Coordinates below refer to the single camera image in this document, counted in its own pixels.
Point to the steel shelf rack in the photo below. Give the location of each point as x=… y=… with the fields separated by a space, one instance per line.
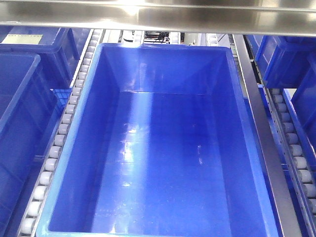
x=266 y=17

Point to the large blue plastic bin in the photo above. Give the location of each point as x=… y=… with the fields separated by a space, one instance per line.
x=161 y=145

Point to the blue bin left rear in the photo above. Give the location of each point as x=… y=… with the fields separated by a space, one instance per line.
x=56 y=47

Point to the blue bin left front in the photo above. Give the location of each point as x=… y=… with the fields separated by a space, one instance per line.
x=26 y=107

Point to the left white roller track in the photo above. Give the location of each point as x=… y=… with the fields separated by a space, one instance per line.
x=31 y=216

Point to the white roller track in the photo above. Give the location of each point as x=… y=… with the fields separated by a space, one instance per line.
x=293 y=142
x=31 y=216

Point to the blue bin right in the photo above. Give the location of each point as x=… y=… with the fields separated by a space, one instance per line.
x=282 y=60

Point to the right white roller track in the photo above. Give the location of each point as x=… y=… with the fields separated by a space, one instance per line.
x=293 y=142

